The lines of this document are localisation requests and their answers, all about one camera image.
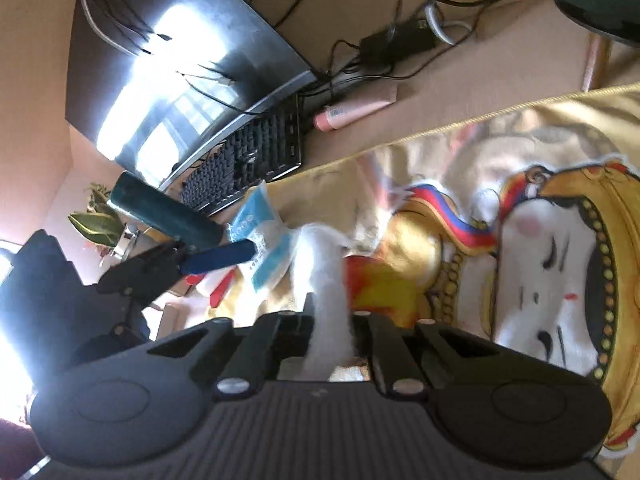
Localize blue wet wipes pack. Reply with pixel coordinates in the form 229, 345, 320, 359
228, 182, 295, 299

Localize potted plant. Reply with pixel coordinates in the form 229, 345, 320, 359
67, 183, 125, 258

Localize pink cream tube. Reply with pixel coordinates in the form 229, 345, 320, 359
314, 84, 398, 132

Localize yellow printed towel mat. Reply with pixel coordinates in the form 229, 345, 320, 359
194, 81, 640, 461

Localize red white foam rocket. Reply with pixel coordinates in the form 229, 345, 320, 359
186, 266, 235, 309

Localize black cables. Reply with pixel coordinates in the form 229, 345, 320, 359
199, 0, 547, 111

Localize black power adapter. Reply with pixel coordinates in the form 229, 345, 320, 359
359, 18, 437, 66

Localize white USB cable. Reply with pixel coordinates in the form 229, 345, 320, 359
77, 0, 151, 57

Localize black computer monitor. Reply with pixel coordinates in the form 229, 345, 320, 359
65, 0, 314, 188

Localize black keyboard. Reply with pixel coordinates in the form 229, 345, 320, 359
180, 96, 303, 216

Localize white paper towel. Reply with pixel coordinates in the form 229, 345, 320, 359
291, 223, 355, 382

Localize dark green thermos bottle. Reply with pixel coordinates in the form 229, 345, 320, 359
107, 172, 224, 250

